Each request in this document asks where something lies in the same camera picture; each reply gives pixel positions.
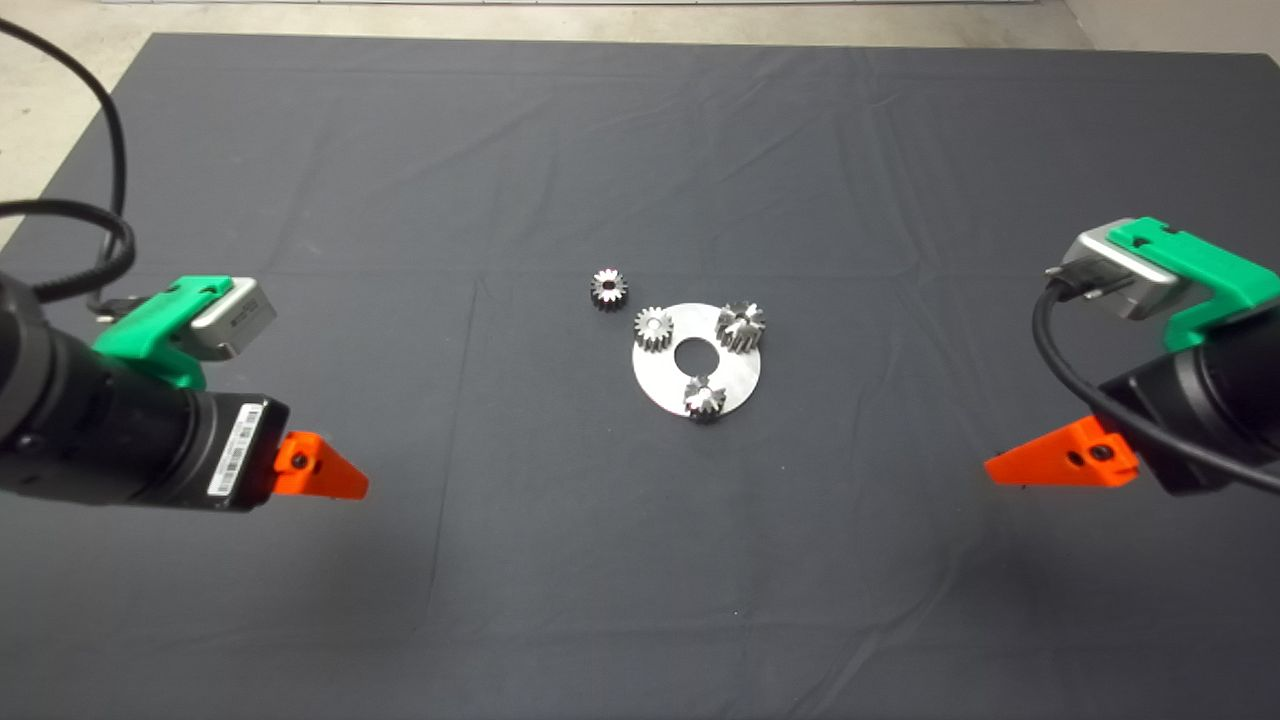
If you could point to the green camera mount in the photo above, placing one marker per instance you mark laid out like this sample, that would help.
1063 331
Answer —
1215 275
150 330

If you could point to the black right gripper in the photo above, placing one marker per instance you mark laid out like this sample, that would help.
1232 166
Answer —
1180 395

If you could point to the large steel gear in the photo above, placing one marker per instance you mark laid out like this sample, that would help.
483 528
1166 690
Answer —
741 327

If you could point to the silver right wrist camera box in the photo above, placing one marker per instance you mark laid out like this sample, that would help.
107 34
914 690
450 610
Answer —
1110 265

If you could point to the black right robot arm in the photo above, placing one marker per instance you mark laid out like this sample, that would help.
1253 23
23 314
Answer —
1255 380

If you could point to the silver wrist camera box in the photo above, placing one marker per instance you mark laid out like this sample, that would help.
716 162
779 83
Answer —
1110 265
235 320

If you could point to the green right camera mount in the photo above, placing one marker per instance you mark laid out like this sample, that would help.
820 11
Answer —
1215 275

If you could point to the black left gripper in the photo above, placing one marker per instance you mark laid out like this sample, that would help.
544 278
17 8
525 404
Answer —
225 450

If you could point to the green left camera mount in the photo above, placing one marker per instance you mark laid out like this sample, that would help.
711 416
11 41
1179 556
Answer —
150 330

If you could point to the small steel spur gear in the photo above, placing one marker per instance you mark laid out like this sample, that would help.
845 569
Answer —
654 329
608 289
704 398

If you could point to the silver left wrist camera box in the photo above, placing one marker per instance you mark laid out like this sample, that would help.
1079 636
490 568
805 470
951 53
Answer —
235 320

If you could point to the round metal plate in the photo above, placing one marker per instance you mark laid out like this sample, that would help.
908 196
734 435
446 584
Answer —
735 375

